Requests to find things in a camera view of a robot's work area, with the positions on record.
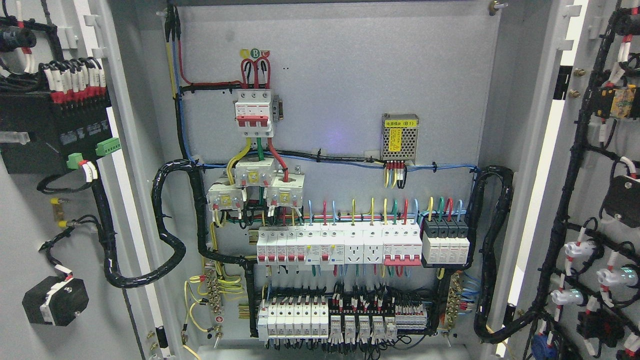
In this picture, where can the white current transformers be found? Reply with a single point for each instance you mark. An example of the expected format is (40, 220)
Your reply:
(256, 178)

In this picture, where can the black white surge protector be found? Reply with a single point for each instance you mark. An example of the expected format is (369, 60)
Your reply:
(445, 244)

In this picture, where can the brass ground busbar right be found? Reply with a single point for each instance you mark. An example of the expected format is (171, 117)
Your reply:
(454, 295)

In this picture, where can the brass ground busbar left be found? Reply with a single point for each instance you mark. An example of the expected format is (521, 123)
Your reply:
(213, 289)

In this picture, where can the metal mesh power supply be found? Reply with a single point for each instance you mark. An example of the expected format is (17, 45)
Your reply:
(399, 136)

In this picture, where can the white lower breaker row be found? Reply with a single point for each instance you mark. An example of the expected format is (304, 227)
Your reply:
(293, 318)

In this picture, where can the black digital power meter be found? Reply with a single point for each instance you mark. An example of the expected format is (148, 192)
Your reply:
(59, 136)

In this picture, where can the brass ground busbar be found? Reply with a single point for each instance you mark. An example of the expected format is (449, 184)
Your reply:
(454, 295)
(213, 289)

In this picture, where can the yellow terminal clip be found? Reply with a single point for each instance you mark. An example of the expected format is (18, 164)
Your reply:
(57, 204)

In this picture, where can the relay terminal block row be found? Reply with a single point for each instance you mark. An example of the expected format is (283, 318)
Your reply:
(375, 318)

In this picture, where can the white rotary selector switch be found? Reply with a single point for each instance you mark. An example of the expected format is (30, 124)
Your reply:
(55, 302)

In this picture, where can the white socket and breaker row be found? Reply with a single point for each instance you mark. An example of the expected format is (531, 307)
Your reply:
(325, 246)

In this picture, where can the grey cabinet door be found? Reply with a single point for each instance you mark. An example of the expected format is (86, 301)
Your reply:
(117, 324)
(579, 290)

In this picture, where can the red white main breaker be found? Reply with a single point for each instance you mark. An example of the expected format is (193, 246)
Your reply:
(256, 111)

